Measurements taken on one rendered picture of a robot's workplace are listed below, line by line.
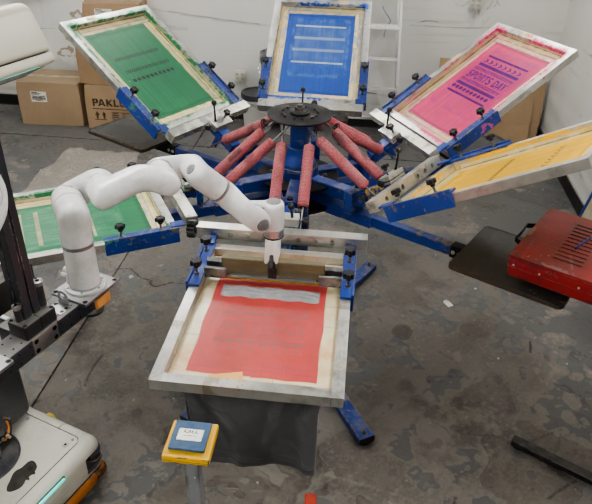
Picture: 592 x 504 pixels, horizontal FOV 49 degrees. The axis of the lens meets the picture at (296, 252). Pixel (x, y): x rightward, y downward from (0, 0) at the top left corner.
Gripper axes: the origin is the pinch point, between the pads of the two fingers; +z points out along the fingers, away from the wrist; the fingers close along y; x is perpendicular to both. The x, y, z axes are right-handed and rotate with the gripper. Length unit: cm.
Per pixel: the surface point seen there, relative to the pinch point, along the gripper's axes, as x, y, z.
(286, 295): 5.9, 7.7, 5.5
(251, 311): -5.2, 18.3, 5.8
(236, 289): -12.7, 6.6, 5.5
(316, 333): 18.5, 27.1, 5.9
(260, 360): 1.9, 42.9, 5.8
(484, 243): 83, -42, 7
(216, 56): -113, -413, 41
